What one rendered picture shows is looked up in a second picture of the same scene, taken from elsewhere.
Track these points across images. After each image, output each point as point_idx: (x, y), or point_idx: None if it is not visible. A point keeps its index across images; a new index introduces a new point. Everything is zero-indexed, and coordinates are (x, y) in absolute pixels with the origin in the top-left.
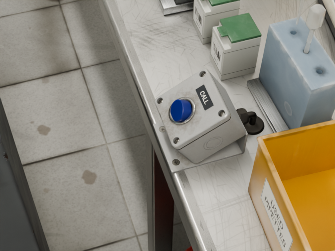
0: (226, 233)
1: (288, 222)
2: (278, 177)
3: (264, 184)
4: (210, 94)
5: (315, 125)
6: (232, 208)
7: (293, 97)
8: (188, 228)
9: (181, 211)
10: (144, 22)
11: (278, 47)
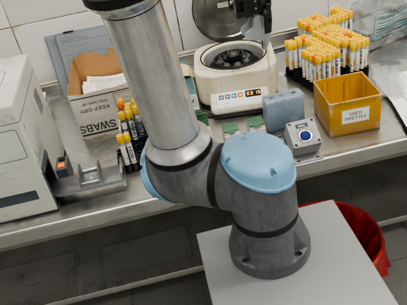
0: (352, 143)
1: (363, 103)
2: (348, 100)
3: (342, 115)
4: (300, 123)
5: (321, 93)
6: (340, 142)
7: (295, 110)
8: (347, 158)
9: (338, 162)
10: None
11: (276, 104)
